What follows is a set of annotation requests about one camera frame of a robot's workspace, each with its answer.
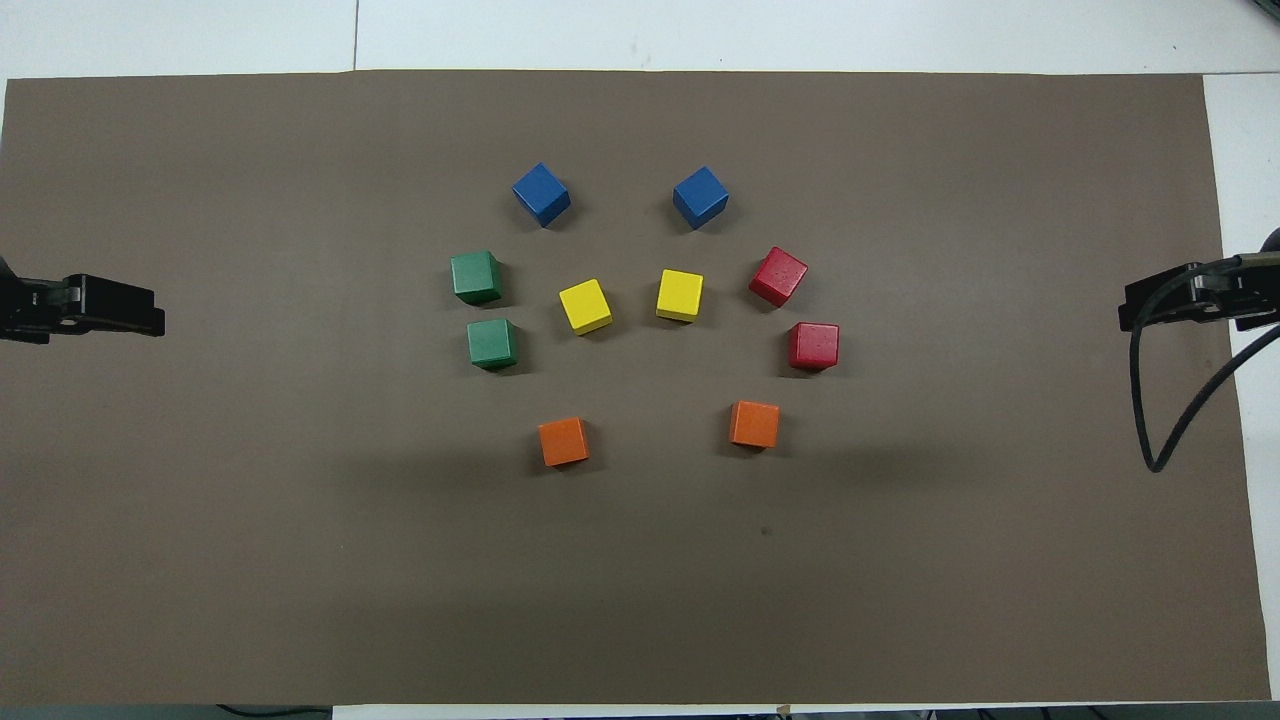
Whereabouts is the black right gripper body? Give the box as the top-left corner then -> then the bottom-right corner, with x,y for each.
1203,258 -> 1280,333

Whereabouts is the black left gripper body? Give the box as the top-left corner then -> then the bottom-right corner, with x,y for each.
0,268 -> 71,344

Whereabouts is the red wooden block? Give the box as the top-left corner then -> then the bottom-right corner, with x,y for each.
748,247 -> 809,308
788,322 -> 841,373

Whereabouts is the green wooden block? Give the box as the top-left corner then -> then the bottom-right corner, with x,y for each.
467,318 -> 520,371
450,250 -> 503,306

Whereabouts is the brown table mat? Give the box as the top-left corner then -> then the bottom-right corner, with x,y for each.
0,70 -> 1273,706

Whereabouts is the orange wooden block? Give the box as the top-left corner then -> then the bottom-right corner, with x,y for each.
538,416 -> 591,468
729,400 -> 781,449

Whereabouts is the blue wooden block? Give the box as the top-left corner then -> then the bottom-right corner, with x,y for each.
672,165 -> 730,230
512,162 -> 572,228

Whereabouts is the yellow wooden block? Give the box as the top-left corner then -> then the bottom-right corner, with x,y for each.
656,269 -> 705,323
558,278 -> 614,336

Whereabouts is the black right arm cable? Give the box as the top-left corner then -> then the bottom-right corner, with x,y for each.
1128,255 -> 1280,474

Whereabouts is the black floor cable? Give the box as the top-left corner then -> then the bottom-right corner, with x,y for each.
215,703 -> 333,720

